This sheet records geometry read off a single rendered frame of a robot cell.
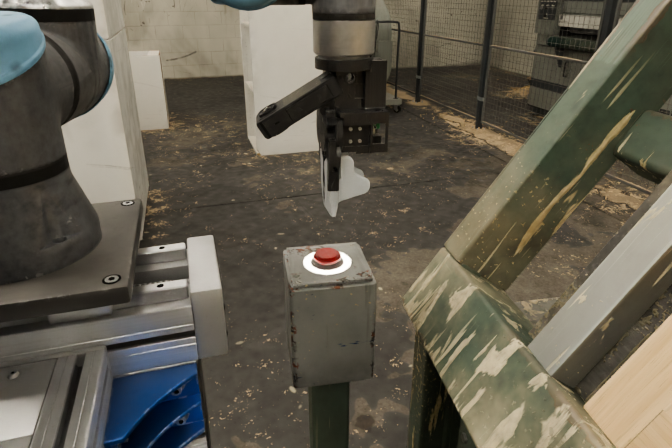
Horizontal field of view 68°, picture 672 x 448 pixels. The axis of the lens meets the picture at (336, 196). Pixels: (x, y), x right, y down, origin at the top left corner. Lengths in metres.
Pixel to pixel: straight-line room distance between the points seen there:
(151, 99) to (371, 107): 4.75
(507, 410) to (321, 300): 0.26
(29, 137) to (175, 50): 7.98
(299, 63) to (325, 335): 3.59
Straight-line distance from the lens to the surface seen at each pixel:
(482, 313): 0.71
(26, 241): 0.55
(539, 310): 0.93
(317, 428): 0.88
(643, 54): 0.82
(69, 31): 0.65
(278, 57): 4.15
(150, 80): 5.29
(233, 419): 1.81
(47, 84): 0.56
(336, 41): 0.60
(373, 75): 0.63
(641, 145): 0.81
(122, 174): 2.73
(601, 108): 0.80
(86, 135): 2.69
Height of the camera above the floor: 1.29
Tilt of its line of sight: 22 degrees down
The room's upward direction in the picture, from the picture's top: straight up
